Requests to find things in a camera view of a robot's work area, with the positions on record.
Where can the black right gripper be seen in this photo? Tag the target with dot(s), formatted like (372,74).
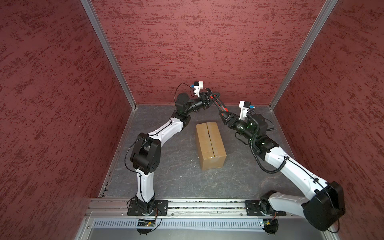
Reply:
(229,119)

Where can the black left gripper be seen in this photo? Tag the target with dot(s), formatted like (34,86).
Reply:
(204,97)

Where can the brown cardboard express box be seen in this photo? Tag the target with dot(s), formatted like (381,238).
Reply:
(210,146)

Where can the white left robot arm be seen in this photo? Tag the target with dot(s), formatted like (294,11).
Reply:
(146,153)

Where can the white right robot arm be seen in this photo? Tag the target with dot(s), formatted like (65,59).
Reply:
(322,203)

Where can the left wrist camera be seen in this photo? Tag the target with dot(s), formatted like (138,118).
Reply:
(197,87)

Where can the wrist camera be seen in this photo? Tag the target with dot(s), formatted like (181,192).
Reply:
(197,87)
(245,107)

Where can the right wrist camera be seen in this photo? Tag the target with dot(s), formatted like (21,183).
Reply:
(245,107)

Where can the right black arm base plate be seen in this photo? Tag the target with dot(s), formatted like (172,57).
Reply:
(255,208)

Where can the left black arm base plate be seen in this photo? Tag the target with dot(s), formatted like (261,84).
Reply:
(153,208)

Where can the left aluminium corner post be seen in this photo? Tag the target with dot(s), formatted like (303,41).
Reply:
(97,26)

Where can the aluminium corner post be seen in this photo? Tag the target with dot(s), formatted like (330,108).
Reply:
(97,26)
(316,28)

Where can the right aluminium corner post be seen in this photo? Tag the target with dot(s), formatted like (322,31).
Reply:
(316,28)

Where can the aluminium front rail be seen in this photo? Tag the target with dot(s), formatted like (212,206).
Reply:
(182,208)

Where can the white slotted cable duct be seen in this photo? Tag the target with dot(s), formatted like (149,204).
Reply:
(198,224)

